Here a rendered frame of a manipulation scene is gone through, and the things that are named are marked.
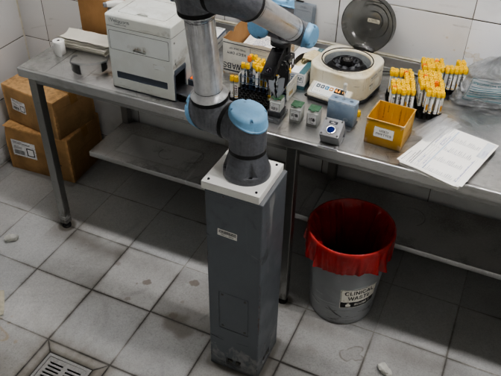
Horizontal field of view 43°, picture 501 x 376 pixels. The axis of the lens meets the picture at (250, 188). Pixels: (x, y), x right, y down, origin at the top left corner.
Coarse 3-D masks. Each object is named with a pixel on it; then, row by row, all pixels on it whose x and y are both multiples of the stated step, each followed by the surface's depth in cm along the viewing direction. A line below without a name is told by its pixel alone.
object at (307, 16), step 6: (294, 0) 261; (300, 0) 260; (294, 6) 261; (300, 6) 260; (306, 6) 258; (312, 6) 257; (294, 12) 262; (300, 12) 261; (306, 12) 259; (312, 12) 258; (300, 18) 262; (306, 18) 261; (312, 18) 260
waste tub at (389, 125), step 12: (384, 108) 220; (396, 108) 218; (408, 108) 216; (372, 120) 210; (384, 120) 223; (396, 120) 221; (408, 120) 209; (372, 132) 213; (384, 132) 211; (396, 132) 209; (408, 132) 215; (384, 144) 213; (396, 144) 211
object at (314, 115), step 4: (312, 104) 223; (312, 108) 221; (316, 108) 221; (320, 108) 221; (308, 112) 221; (312, 112) 221; (316, 112) 220; (320, 112) 222; (308, 116) 221; (312, 116) 221; (316, 116) 220; (320, 116) 223; (308, 120) 222; (312, 120) 222; (316, 120) 221; (320, 120) 225; (308, 124) 223; (312, 124) 222; (316, 124) 222
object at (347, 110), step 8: (336, 96) 221; (328, 104) 221; (336, 104) 220; (344, 104) 218; (352, 104) 217; (328, 112) 223; (336, 112) 221; (344, 112) 220; (352, 112) 218; (344, 120) 221; (352, 120) 220; (352, 128) 222
